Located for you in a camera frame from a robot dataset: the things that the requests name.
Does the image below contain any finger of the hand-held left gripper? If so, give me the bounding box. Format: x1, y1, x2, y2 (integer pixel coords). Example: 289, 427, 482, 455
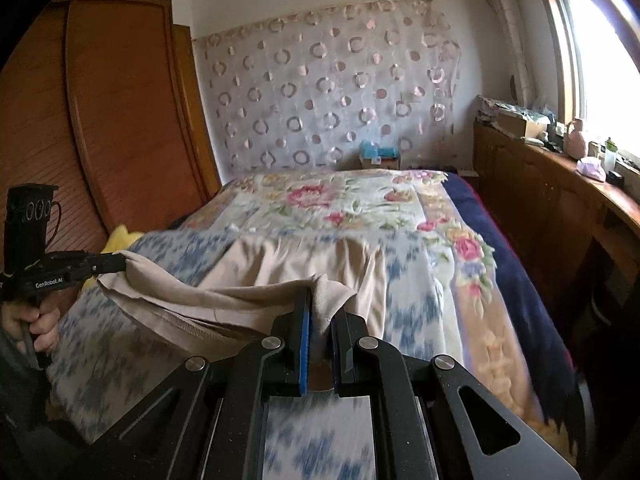
75, 251, 129, 277

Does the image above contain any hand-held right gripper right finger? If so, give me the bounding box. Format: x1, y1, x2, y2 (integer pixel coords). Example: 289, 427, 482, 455
330, 310, 582, 480

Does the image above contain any long wooden cabinet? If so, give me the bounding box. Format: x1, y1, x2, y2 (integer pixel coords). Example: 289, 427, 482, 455
471, 121, 640, 312

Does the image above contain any pink pouch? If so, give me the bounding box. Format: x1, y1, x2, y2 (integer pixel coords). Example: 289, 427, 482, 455
575, 157, 607, 182

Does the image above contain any blue floral bed sheet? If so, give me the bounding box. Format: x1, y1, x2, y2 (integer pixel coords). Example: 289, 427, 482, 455
47, 227, 444, 480

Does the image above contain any yellow cloth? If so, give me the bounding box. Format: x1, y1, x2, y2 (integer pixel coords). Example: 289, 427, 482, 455
81, 225, 147, 292

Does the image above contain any navy blue blanket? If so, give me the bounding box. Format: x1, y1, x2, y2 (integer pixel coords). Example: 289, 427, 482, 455
441, 172, 589, 462

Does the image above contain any window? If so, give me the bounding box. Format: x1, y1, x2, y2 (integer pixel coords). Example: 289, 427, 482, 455
542, 0, 640, 162

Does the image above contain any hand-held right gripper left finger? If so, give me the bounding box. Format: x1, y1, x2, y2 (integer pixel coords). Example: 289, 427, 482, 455
60, 287, 321, 480

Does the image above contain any pink floral blanket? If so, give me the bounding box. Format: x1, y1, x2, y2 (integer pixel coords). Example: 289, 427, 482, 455
180, 169, 552, 422

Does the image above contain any green-capped bottle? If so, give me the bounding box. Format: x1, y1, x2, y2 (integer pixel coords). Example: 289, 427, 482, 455
602, 138, 620, 174

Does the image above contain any cardboard box with clutter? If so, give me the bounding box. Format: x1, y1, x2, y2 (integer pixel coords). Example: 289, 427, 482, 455
496, 111, 549, 139

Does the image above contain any beige printed t-shirt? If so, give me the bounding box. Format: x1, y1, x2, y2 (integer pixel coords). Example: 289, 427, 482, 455
96, 233, 389, 397

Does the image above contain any small cardboard box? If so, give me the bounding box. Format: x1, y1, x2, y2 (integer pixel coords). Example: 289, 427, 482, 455
359, 155, 402, 170

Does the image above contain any white patterned window curtain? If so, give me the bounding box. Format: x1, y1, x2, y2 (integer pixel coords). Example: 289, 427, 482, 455
479, 0, 532, 107

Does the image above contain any pile of folded cloths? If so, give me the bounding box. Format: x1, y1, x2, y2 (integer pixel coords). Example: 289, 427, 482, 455
475, 95, 507, 124

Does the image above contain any person's dark clothing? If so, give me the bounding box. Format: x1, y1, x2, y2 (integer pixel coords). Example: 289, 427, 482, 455
0, 340, 108, 480

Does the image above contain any brown wooden wardrobe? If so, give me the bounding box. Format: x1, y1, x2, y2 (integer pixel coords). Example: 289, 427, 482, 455
0, 0, 222, 311

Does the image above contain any circle-patterned sheer curtain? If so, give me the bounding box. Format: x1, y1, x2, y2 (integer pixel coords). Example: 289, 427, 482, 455
192, 0, 464, 182

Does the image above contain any person's left hand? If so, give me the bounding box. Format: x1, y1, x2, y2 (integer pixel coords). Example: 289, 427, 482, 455
0, 304, 63, 356

